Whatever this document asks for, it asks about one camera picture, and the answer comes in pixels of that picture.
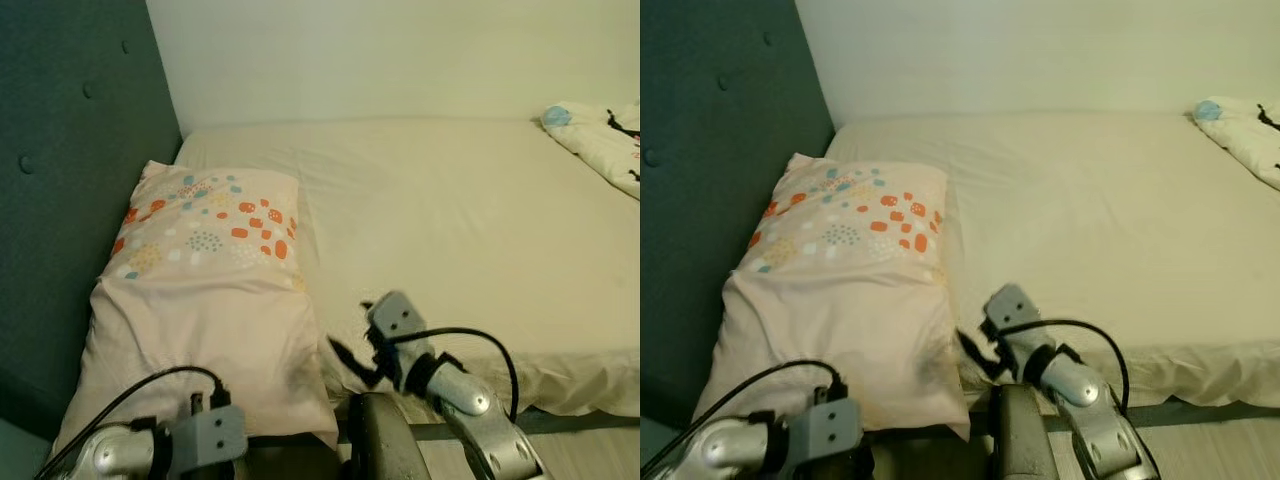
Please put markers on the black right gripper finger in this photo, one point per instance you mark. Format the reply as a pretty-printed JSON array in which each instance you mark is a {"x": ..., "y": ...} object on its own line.
[
  {"x": 348, "y": 358},
  {"x": 972, "y": 350}
]

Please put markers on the pink pillow with coloured dots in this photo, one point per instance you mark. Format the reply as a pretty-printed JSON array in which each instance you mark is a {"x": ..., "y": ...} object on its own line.
[
  {"x": 200, "y": 320},
  {"x": 840, "y": 310}
]

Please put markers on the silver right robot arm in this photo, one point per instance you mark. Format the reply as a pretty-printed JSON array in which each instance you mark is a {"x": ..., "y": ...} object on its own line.
[
  {"x": 1085, "y": 395},
  {"x": 470, "y": 400}
]

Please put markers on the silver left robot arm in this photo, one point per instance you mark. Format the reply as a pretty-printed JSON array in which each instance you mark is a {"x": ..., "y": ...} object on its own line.
[
  {"x": 110, "y": 455},
  {"x": 720, "y": 450}
]

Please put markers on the dark grey robot leg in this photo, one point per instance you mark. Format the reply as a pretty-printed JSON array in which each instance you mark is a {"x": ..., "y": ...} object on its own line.
[
  {"x": 385, "y": 445},
  {"x": 1022, "y": 440}
]

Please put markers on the mattress with beige sheet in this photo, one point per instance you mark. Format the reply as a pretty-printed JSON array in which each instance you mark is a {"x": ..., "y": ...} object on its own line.
[
  {"x": 450, "y": 230},
  {"x": 1090, "y": 220}
]

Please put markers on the dark teal padded headboard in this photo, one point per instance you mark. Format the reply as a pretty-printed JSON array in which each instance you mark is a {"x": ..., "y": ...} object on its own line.
[
  {"x": 70, "y": 200},
  {"x": 710, "y": 200}
]

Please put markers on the cream cartoon print quilt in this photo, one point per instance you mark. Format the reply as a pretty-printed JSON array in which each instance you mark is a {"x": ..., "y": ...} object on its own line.
[
  {"x": 600, "y": 145},
  {"x": 1245, "y": 135}
]

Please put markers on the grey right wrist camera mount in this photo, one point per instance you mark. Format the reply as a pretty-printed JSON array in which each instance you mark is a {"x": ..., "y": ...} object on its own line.
[
  {"x": 1015, "y": 315},
  {"x": 400, "y": 322}
]

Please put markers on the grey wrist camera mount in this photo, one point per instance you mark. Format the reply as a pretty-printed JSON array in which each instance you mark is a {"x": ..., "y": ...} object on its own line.
[
  {"x": 1015, "y": 315},
  {"x": 828, "y": 432},
  {"x": 400, "y": 322},
  {"x": 210, "y": 437}
]

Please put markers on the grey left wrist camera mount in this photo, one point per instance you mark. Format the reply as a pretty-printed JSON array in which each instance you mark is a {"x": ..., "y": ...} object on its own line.
[
  {"x": 210, "y": 437},
  {"x": 828, "y": 432}
]

